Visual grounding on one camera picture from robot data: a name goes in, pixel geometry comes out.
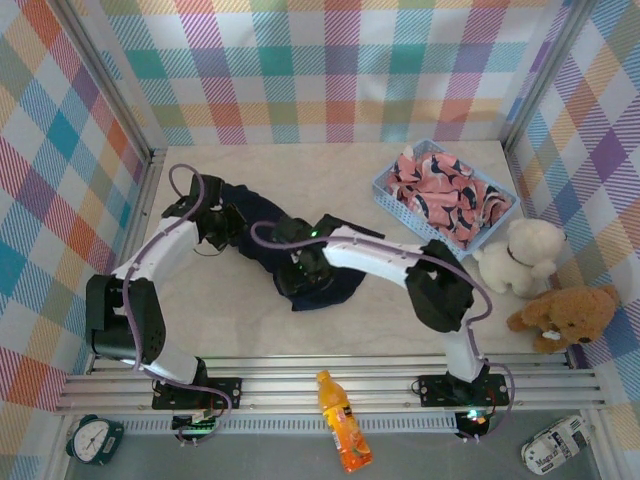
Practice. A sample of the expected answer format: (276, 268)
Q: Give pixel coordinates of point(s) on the navy blue t-shirt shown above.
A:
(255, 220)

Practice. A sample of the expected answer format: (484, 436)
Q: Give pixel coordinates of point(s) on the pink whale print shorts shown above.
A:
(440, 195)

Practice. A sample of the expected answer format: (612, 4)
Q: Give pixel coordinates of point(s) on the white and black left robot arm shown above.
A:
(165, 250)

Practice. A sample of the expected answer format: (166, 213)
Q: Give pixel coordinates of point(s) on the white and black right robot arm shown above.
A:
(370, 255)

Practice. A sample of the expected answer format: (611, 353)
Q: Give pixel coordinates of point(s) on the light blue plastic basket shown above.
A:
(400, 207)

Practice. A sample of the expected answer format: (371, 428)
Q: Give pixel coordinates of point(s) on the orange juice bottle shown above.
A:
(345, 430)

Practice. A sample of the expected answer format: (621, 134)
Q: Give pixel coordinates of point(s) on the left controller board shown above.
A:
(197, 427)

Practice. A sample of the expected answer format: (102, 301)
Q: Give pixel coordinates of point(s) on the controller board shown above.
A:
(472, 420)
(197, 427)

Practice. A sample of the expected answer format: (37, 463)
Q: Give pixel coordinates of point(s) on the white plush dog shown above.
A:
(525, 250)

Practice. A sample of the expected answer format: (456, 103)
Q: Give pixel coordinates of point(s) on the right controller board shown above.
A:
(472, 420)

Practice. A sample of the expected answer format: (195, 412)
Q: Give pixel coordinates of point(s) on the green alarm clock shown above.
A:
(92, 440)

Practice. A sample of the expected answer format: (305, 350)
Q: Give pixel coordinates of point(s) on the brown teddy bear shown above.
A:
(565, 310)

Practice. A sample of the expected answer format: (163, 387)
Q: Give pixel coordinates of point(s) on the newspaper print pouch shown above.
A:
(555, 445)

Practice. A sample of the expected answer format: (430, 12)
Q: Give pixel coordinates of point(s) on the aluminium side rail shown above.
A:
(132, 240)

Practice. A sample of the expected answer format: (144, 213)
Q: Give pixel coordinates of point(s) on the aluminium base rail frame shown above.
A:
(280, 387)

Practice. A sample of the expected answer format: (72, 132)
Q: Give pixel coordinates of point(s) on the aluminium corner post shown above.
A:
(115, 85)
(545, 70)

